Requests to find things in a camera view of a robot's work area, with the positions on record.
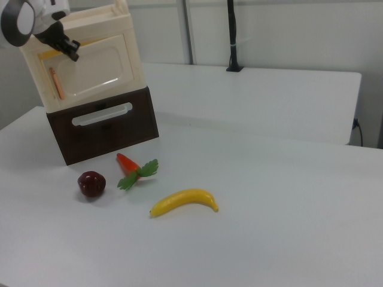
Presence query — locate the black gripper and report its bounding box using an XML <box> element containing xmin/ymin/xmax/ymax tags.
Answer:
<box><xmin>35</xmin><ymin>22</ymin><xmax>81</xmax><ymax>62</ymax></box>

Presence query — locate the cream cabinet door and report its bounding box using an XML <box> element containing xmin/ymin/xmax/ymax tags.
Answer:
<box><xmin>37</xmin><ymin>32</ymin><xmax>136</xmax><ymax>106</ymax></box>

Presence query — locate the cream plastic toy cabinet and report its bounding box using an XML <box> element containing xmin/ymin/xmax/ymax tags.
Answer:
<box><xmin>19</xmin><ymin>0</ymin><xmax>149</xmax><ymax>113</ymax></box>

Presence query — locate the dark brown drawer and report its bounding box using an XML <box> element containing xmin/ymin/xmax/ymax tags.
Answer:
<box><xmin>46</xmin><ymin>86</ymin><xmax>160</xmax><ymax>166</ymax></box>

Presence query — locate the orange toy carrot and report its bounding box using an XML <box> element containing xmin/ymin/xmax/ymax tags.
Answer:
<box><xmin>115</xmin><ymin>152</ymin><xmax>159</xmax><ymax>192</ymax></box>

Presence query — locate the dark red toy fruit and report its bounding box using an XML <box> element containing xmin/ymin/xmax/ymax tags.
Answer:
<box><xmin>77</xmin><ymin>170</ymin><xmax>107</xmax><ymax>198</ymax></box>

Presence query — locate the black pole with clamp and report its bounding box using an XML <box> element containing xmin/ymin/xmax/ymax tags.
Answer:
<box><xmin>226</xmin><ymin>0</ymin><xmax>245</xmax><ymax>73</ymax></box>

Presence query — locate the yellow toy banana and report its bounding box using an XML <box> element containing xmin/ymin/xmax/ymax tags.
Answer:
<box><xmin>148</xmin><ymin>188</ymin><xmax>220</xmax><ymax>219</ymax></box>

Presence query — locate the copper door handle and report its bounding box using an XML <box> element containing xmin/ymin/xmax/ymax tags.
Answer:
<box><xmin>48</xmin><ymin>67</ymin><xmax>66</xmax><ymax>100</ymax></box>

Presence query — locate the white drawer handle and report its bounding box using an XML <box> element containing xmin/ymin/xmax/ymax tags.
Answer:
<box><xmin>71</xmin><ymin>102</ymin><xmax>133</xmax><ymax>127</ymax></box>

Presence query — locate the black wall cable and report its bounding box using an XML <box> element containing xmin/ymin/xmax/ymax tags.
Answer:
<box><xmin>352</xmin><ymin>118</ymin><xmax>364</xmax><ymax>147</ymax></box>

